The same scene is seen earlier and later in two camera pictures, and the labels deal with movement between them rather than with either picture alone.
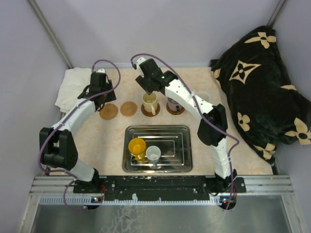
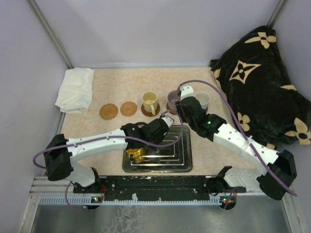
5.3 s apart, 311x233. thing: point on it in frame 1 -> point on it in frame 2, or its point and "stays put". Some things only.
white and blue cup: x=203 y=95 stays put
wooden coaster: x=181 y=109 stays put
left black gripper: x=111 y=96 -> x=162 y=138
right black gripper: x=141 y=80 -> x=179 y=108
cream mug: x=150 y=103 stays put
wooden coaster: x=150 y=114 stays put
